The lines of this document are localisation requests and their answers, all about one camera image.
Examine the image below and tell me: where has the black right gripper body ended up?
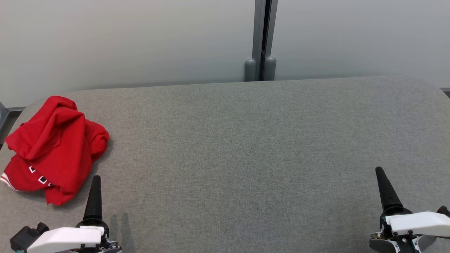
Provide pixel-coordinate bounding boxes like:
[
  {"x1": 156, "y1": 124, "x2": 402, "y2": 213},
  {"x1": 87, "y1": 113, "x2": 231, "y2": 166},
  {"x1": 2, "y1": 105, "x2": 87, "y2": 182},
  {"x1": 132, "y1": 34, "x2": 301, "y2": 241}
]
[{"x1": 369, "y1": 206, "x2": 437, "y2": 253}]

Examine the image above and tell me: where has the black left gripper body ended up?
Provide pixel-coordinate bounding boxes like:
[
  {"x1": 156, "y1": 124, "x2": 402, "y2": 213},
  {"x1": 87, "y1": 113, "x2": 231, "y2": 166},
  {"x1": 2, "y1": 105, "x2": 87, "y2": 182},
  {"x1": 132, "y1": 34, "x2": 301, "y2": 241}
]
[{"x1": 70, "y1": 217, "x2": 122, "y2": 253}]

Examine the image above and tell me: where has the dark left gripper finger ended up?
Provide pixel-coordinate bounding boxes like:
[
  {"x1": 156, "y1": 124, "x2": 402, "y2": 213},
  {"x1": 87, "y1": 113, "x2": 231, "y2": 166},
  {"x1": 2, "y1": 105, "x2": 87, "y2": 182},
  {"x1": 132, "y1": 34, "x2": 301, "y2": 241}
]
[{"x1": 83, "y1": 175, "x2": 103, "y2": 221}]

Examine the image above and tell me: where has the grey rounded post foot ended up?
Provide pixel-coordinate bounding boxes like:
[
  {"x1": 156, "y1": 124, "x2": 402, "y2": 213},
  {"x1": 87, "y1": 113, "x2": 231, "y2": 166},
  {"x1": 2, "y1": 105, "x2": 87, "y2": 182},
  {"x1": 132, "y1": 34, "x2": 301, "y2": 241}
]
[
  {"x1": 245, "y1": 59, "x2": 256, "y2": 82},
  {"x1": 264, "y1": 56, "x2": 277, "y2": 81}
]

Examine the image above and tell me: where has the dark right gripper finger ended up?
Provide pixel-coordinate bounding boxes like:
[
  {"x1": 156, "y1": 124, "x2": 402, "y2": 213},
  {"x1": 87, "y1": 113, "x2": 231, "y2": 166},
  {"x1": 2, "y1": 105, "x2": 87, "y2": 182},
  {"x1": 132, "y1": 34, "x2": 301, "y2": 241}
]
[{"x1": 375, "y1": 167, "x2": 404, "y2": 212}]

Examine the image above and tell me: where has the red basketball jersey white trim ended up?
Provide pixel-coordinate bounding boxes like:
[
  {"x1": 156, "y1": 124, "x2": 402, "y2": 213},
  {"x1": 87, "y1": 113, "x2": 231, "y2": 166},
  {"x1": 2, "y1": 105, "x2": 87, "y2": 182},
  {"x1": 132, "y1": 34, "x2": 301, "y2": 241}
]
[{"x1": 0, "y1": 96, "x2": 94, "y2": 206}]

